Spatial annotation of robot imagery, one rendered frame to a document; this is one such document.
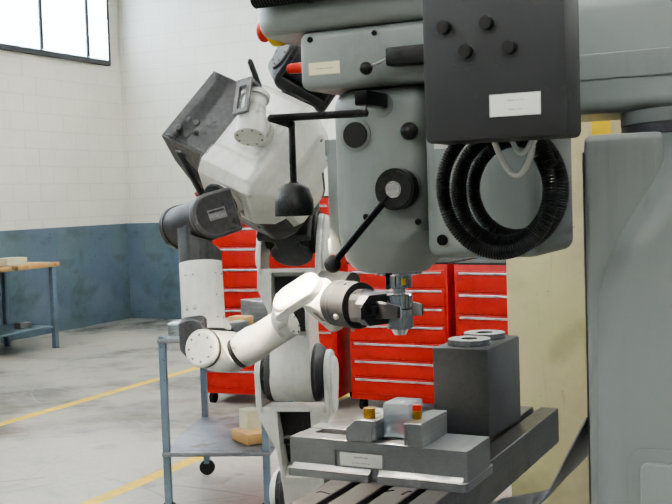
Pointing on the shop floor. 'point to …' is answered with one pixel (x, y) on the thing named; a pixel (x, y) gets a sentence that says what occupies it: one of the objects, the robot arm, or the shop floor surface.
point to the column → (629, 309)
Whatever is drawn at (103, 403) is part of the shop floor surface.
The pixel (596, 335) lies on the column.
